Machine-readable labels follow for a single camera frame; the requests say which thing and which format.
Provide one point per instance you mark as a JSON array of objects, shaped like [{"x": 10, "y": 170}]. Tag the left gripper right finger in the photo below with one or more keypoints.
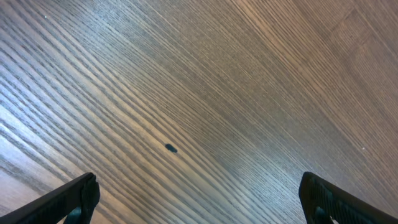
[{"x": 323, "y": 202}]

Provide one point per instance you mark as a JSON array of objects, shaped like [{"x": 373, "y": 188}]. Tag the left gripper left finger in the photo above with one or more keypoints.
[{"x": 74, "y": 202}]

